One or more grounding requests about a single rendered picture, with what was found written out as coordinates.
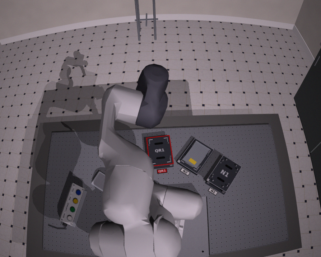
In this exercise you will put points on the white control panel with four buttons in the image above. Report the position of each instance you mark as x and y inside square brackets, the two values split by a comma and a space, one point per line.
[72, 207]

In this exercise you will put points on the dark grey work table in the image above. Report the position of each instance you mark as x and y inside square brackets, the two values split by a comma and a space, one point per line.
[250, 214]

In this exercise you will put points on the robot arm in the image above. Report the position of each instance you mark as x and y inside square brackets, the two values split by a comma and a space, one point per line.
[147, 218]

